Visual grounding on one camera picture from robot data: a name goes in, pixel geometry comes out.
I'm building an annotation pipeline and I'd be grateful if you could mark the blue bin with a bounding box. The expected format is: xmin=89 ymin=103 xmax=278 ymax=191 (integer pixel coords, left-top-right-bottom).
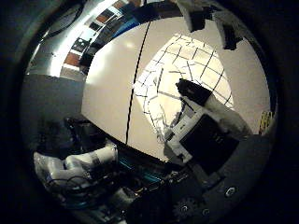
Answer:
xmin=113 ymin=17 xmax=142 ymax=39

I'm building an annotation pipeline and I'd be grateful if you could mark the yellow black striped marker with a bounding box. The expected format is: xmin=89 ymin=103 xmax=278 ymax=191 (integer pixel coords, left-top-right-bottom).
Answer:
xmin=259 ymin=110 xmax=275 ymax=134

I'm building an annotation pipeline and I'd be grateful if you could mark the white cloth with black grid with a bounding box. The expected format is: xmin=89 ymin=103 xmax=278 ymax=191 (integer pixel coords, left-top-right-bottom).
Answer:
xmin=133 ymin=33 xmax=235 ymax=145

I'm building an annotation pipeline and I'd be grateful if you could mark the black looped cable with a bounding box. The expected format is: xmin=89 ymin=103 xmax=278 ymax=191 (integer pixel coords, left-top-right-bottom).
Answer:
xmin=46 ymin=3 xmax=86 ymax=39

